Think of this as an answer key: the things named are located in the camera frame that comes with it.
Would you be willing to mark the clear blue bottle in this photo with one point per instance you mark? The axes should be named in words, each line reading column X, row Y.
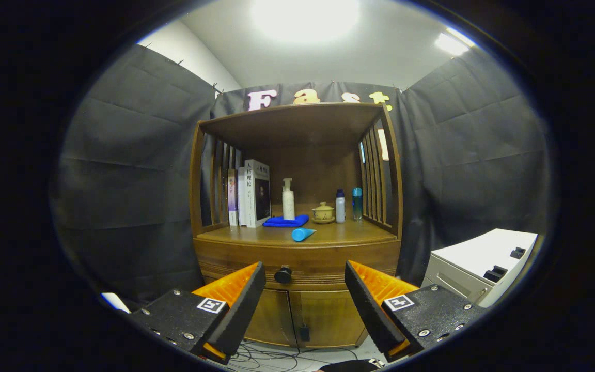
column 357, row 206

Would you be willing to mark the brown wooden drawer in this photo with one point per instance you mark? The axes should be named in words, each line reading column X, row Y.
column 318, row 258

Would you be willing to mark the rectangular ceiling light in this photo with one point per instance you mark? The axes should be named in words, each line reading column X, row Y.
column 452, row 44

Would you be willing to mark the wooden countertop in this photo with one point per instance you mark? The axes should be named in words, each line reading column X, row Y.
column 349, row 232

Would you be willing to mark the folded blue cloth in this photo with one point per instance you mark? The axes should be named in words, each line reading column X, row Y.
column 284, row 221

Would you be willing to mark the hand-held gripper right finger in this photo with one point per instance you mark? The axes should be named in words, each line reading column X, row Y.
column 370, row 310

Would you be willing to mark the yellow lidded teacup with saucer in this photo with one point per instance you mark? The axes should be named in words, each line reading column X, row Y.
column 323, row 213

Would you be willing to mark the white and blue cosmetic tube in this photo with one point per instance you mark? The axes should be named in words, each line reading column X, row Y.
column 301, row 234

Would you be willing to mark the black cabinet door lock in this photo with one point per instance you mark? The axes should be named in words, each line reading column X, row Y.
column 304, row 332

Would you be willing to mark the purple spine book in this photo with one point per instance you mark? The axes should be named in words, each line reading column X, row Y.
column 232, row 199

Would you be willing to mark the thick white portrait book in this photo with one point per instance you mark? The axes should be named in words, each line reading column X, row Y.
column 256, row 194

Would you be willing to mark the wooden cabinet door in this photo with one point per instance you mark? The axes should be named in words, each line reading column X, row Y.
column 274, row 320
column 333, row 318

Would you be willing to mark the white bottle dark blue cap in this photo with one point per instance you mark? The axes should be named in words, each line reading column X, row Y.
column 340, row 209

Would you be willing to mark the white drawer unit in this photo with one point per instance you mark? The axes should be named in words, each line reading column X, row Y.
column 473, row 258

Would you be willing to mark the black backdrop cloth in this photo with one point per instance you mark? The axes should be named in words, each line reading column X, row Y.
column 122, row 181

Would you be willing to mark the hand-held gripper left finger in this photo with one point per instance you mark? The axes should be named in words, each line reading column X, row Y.
column 238, row 310

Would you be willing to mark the white pump bottle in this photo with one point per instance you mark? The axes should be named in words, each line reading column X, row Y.
column 288, row 204

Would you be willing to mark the brown wooden cabinet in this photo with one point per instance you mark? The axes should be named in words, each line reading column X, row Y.
column 297, row 126

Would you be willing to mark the thin white book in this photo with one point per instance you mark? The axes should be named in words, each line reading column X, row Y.
column 241, row 199

